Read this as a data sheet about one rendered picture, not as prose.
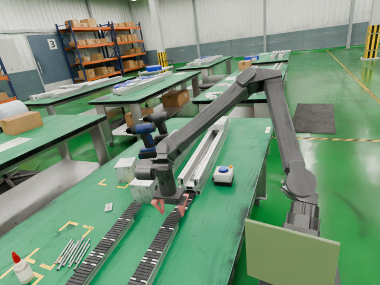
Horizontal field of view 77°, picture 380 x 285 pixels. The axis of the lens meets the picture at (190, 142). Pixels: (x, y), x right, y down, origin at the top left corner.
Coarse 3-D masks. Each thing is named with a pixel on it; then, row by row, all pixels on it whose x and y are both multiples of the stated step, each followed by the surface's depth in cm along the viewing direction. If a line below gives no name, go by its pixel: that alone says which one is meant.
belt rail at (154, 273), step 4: (176, 224) 85; (176, 228) 86; (172, 232) 82; (172, 236) 82; (172, 240) 82; (168, 244) 78; (168, 248) 79; (164, 252) 76; (160, 256) 73; (164, 256) 76; (160, 260) 73; (156, 264) 71; (160, 264) 73; (156, 268) 71; (152, 272) 68; (156, 272) 71; (152, 276) 68; (148, 280) 66; (152, 280) 68; (148, 284) 66
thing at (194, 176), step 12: (228, 120) 166; (204, 144) 134; (216, 144) 131; (192, 156) 121; (204, 156) 126; (216, 156) 131; (192, 168) 115; (204, 168) 109; (180, 180) 104; (192, 180) 107; (204, 180) 109
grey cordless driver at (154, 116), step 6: (150, 114) 156; (156, 114) 156; (162, 114) 155; (168, 114) 156; (144, 120) 157; (150, 120) 156; (156, 120) 156; (162, 120) 158; (156, 126) 160; (162, 126) 159; (162, 132) 161; (168, 132) 164; (156, 138) 161; (162, 138) 161; (156, 144) 162
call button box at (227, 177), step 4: (216, 168) 112; (228, 168) 111; (232, 168) 110; (216, 172) 108; (220, 172) 108; (224, 172) 107; (228, 172) 107; (232, 172) 109; (216, 176) 107; (220, 176) 106; (224, 176) 106; (228, 176) 105; (232, 176) 110; (216, 180) 108; (220, 180) 107; (224, 180) 107; (228, 180) 106; (232, 180) 110; (216, 184) 109; (220, 184) 108; (224, 184) 107; (228, 184) 107
